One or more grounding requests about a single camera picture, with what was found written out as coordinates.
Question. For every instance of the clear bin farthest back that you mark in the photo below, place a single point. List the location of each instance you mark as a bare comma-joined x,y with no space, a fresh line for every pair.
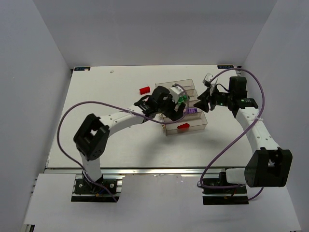
187,84

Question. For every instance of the blue label sticker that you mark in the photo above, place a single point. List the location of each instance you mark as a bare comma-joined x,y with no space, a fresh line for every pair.
81,69
221,67

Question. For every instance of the blue label sticker right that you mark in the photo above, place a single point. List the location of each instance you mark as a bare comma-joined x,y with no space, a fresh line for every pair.
221,67

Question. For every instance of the green curved slope lego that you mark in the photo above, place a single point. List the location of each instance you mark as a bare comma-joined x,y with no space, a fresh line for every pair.
179,100

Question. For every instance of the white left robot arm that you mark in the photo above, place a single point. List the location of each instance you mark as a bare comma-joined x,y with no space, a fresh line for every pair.
91,138

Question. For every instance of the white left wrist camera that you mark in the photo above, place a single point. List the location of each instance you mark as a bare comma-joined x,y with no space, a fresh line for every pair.
177,92

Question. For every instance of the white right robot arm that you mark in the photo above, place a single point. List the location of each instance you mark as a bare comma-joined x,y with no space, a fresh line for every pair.
269,165

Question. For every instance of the red long lego brick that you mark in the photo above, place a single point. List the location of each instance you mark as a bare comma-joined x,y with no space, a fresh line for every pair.
183,126

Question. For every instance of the purple eight-stud lego brick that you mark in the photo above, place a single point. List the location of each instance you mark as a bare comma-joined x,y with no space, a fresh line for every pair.
193,111

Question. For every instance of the aluminium table edge rail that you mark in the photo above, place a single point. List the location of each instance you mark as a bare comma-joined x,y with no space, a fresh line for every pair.
129,171

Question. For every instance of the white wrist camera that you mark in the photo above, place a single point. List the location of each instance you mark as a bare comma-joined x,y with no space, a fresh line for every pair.
209,83
177,92

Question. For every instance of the clear bin nearest front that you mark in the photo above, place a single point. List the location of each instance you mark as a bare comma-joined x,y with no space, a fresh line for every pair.
191,122

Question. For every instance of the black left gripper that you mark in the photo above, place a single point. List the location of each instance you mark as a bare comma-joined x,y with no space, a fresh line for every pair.
172,108

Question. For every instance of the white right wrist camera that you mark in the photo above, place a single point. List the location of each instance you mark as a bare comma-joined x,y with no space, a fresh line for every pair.
209,83

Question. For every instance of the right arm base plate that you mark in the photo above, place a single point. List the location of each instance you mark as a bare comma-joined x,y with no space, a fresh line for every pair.
233,196

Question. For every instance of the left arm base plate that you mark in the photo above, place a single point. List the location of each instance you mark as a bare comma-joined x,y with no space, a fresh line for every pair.
86,192

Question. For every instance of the blue label sticker left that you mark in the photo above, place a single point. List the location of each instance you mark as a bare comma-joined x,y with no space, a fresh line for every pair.
81,69

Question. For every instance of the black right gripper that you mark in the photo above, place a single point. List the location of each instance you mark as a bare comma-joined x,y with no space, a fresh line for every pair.
210,98

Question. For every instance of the clear bin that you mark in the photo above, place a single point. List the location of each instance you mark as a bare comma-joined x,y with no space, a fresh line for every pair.
184,117
191,122
187,84
192,98

